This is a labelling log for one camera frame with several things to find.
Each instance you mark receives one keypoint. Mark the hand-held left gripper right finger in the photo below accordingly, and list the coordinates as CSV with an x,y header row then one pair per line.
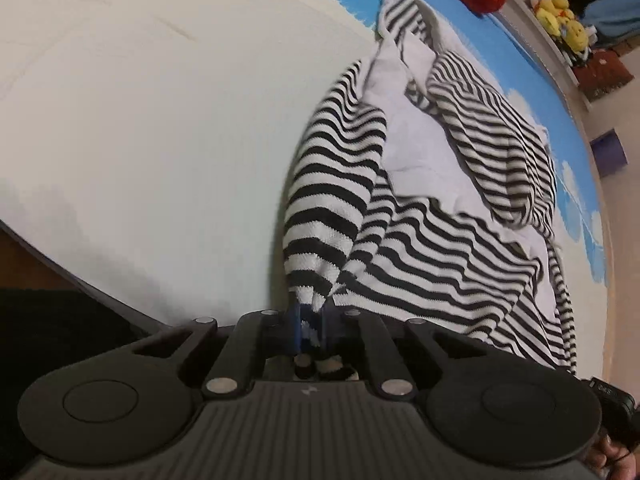
x,y
325,327

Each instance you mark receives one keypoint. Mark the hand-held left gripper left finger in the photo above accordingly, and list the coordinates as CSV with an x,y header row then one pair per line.
x,y
297,332

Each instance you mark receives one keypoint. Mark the black white striped sweater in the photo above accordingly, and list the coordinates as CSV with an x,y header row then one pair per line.
x,y
425,260

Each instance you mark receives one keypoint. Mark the person's right hand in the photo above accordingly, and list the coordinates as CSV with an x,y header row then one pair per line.
x,y
622,462

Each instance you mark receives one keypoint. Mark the window sill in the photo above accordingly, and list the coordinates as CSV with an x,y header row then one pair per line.
x,y
545,45

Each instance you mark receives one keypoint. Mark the yellow plush toy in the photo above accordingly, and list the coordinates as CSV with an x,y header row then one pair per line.
x,y
576,35
550,10

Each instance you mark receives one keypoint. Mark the blue curtain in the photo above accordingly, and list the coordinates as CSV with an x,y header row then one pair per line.
x,y
615,15

